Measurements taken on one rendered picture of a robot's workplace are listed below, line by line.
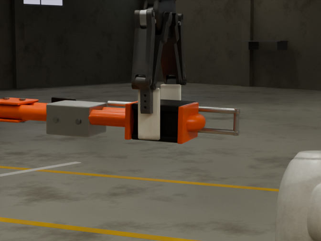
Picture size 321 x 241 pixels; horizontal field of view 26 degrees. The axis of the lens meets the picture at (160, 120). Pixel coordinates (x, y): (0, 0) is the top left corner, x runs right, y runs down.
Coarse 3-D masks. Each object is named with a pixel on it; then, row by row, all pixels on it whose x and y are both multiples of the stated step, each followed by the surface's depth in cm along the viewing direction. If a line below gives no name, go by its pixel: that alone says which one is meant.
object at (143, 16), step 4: (148, 8) 93; (152, 8) 93; (140, 12) 90; (144, 12) 90; (140, 16) 90; (144, 16) 90; (140, 20) 91; (144, 20) 90; (140, 24) 91; (144, 24) 91
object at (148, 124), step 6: (138, 90) 94; (156, 90) 93; (138, 96) 94; (156, 96) 93; (138, 102) 94; (156, 102) 93; (138, 108) 94; (156, 108) 93; (138, 114) 94; (144, 114) 94; (150, 114) 93; (156, 114) 93; (138, 120) 94; (144, 120) 94; (150, 120) 94; (156, 120) 93; (138, 126) 94; (144, 126) 94; (150, 126) 94; (156, 126) 93; (138, 132) 94; (144, 132) 94; (150, 132) 94; (156, 132) 93; (144, 138) 94; (150, 138) 94; (156, 138) 94
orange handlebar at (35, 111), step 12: (0, 108) 103; (12, 108) 102; (24, 108) 102; (36, 108) 101; (108, 108) 102; (120, 108) 102; (0, 120) 103; (12, 120) 102; (24, 120) 104; (96, 120) 98; (108, 120) 97; (120, 120) 97; (192, 120) 94; (204, 120) 96
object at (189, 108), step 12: (132, 108) 95; (168, 108) 93; (180, 108) 92; (192, 108) 96; (132, 120) 96; (168, 120) 94; (180, 120) 92; (132, 132) 96; (168, 132) 94; (180, 132) 93; (192, 132) 97
